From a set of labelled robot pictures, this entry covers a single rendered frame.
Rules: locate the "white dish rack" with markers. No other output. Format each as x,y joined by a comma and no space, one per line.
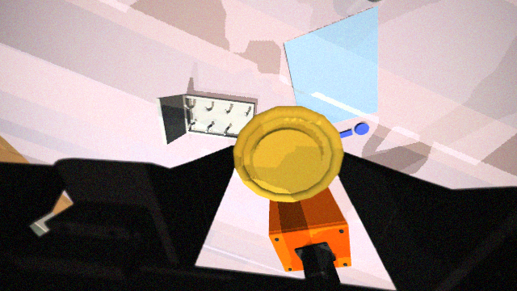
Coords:
202,115

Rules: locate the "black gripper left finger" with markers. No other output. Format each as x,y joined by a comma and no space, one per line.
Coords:
183,200

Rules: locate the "yellow round plate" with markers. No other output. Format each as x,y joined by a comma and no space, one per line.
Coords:
288,153

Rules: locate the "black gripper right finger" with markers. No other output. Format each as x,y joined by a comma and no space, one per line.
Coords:
428,237

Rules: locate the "light blue flat mat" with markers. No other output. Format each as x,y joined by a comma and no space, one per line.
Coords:
334,69

